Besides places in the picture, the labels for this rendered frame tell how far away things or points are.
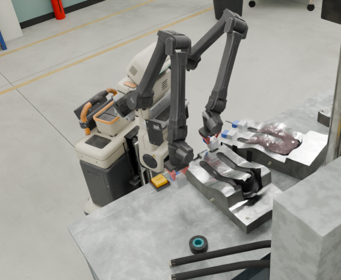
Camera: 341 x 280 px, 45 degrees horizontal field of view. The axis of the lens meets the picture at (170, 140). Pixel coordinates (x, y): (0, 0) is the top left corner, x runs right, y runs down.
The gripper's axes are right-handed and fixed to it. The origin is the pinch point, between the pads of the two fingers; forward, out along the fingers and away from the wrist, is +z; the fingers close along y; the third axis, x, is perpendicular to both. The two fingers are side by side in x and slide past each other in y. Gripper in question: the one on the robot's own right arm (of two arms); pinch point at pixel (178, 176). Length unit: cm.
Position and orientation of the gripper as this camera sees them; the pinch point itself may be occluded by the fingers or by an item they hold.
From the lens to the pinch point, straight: 193.9
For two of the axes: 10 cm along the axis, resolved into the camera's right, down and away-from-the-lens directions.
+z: 1.1, 7.8, 6.1
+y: 8.3, -4.1, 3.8
